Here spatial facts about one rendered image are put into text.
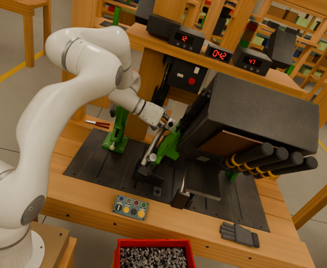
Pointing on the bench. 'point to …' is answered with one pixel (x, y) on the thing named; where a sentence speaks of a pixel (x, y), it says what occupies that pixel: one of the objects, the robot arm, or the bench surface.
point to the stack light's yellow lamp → (247, 35)
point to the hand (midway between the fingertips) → (168, 124)
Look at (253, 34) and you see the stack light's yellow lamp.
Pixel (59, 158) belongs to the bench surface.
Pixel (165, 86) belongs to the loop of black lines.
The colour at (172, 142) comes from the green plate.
